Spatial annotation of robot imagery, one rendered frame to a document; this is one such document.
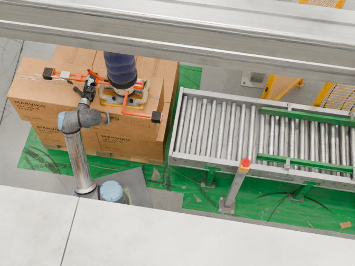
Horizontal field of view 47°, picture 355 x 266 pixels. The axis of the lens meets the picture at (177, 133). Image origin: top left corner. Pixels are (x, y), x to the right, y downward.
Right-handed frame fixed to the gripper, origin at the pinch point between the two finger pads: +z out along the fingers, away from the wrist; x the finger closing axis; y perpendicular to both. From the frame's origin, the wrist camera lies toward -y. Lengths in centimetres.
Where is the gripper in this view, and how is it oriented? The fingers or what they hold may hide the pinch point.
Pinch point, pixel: (89, 78)
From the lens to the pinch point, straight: 331.3
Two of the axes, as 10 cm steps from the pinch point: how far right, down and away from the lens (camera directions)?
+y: 9.9, 1.5, -0.4
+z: 1.5, -8.8, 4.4
